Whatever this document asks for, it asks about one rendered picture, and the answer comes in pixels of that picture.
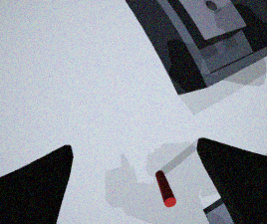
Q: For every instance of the red peg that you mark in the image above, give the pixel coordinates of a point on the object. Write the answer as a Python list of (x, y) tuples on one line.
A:
[(166, 194)]

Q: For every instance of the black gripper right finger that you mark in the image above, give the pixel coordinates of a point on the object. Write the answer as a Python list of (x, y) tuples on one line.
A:
[(240, 177)]

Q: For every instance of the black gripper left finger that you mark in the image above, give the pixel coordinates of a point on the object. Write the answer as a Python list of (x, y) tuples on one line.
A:
[(33, 194)]

